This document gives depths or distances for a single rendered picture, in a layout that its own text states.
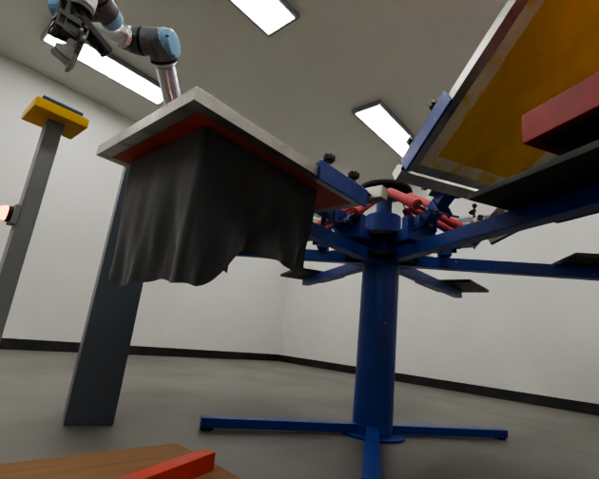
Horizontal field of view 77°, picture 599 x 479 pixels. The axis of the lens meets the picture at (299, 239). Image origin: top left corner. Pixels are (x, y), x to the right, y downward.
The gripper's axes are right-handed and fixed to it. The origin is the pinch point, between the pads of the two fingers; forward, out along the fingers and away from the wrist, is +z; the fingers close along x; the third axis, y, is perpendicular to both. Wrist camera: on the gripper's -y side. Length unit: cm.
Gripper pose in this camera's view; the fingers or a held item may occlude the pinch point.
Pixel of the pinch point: (70, 68)
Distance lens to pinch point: 136.9
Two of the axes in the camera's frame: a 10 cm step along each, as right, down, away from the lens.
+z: -1.1, 9.6, -2.5
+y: -6.5, -2.6, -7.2
